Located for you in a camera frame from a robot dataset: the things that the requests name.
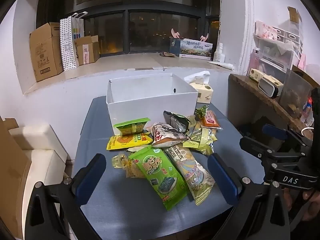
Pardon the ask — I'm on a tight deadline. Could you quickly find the dark window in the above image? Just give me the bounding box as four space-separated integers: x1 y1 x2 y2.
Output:
37 0 221 56

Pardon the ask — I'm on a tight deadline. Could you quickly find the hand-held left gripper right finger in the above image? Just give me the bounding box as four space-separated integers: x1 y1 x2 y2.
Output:
207 153 291 240

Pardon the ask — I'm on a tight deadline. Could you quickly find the small red capped bottle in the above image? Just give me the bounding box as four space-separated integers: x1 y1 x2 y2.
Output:
300 97 314 127

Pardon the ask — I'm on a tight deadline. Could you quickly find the person's right hand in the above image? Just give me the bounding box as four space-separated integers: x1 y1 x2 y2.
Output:
285 187 320 222

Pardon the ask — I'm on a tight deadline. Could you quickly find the yellow pastry packet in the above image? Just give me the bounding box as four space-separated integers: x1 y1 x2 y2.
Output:
112 151 148 179

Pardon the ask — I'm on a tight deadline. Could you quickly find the white cardboard box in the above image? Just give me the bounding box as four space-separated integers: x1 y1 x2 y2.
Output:
106 72 199 136

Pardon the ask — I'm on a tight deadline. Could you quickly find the white paper sheet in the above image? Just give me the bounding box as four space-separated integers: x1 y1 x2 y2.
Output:
207 60 234 71

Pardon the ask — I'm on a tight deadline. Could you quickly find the dark blue box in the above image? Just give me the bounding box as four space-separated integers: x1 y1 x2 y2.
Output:
169 37 181 55

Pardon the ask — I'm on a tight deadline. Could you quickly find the white and red snack packet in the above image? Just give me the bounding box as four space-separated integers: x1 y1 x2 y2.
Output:
146 122 188 148

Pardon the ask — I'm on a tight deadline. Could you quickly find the long printed box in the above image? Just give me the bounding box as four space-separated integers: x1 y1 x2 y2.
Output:
179 39 213 60

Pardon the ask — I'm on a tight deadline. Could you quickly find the white and black device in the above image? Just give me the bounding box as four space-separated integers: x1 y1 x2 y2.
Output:
259 78 279 98

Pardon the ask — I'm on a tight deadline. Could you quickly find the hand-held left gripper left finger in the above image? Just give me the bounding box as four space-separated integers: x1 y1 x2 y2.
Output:
25 153 107 240

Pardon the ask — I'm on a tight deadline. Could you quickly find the cream tissue pack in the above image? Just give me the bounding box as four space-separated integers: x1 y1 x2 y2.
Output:
184 71 214 103

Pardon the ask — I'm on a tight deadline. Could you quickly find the large cardboard box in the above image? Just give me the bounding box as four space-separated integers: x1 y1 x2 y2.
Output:
29 22 64 82

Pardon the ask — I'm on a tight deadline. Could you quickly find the white bottle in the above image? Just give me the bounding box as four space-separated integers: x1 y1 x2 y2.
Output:
214 43 225 62

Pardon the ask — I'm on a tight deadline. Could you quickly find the green and yellow snack packet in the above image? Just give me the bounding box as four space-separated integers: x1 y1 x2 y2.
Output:
113 117 151 137

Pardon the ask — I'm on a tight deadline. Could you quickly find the dotted paper bag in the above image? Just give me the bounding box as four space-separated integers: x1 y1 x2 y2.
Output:
59 12 88 72

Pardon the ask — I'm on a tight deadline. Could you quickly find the flat cardboard sheet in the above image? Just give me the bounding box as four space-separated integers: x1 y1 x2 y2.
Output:
0 116 32 233

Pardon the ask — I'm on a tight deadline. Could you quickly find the yellow sunflower snack packet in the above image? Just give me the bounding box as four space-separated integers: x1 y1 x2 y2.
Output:
107 133 153 151

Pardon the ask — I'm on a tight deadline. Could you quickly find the clear plastic drawer organiser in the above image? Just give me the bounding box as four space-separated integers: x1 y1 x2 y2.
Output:
252 21 304 73

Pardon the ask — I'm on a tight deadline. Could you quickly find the orange snack packet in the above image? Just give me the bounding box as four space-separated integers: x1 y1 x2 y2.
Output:
200 110 223 130

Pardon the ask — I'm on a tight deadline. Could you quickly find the white cushioned seat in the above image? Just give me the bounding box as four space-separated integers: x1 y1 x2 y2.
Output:
0 124 73 240

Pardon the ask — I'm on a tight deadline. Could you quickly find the wooden shelf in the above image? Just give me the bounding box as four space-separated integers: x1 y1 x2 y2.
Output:
228 74 314 140

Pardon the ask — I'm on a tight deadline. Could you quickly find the large green snack packet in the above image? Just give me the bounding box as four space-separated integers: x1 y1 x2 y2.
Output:
128 147 190 211

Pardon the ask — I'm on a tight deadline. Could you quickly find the pink floral pouch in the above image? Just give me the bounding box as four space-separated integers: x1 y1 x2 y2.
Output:
254 21 278 40

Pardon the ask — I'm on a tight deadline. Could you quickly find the pale green snack packet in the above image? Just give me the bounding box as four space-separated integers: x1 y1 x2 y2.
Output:
182 140 214 157
190 127 218 146

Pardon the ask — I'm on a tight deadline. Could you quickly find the cardboard piece on wall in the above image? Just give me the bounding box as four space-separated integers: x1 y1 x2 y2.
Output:
287 6 302 23

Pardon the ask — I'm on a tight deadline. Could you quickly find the pale yellow snack packet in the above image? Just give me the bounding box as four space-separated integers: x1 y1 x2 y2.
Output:
187 115 201 131

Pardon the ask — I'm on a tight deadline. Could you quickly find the clear acrylic container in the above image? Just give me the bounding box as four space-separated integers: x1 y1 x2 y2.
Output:
279 69 314 119

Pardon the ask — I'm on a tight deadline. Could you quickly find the beige illustrated snack packet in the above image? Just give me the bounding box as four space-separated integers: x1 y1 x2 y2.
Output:
164 144 216 205

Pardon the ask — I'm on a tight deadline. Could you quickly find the small cardboard box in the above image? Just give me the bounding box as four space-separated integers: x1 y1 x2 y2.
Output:
75 35 100 65

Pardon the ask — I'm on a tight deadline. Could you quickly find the dark foil snack packet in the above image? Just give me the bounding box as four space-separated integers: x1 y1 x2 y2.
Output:
163 110 193 133

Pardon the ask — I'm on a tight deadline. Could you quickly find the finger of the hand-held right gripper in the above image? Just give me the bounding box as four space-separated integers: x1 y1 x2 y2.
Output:
239 135 300 167
262 123 313 147

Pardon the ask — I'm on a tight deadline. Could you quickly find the pink card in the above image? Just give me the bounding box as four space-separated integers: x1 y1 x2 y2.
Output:
297 53 307 71

